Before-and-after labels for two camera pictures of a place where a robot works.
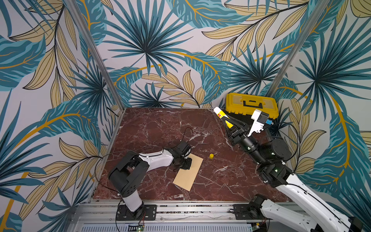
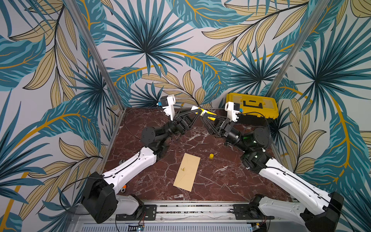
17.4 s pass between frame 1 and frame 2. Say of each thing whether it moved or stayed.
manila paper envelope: stayed
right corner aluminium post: stayed
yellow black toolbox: stayed
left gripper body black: moved
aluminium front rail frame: stayed
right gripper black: moved
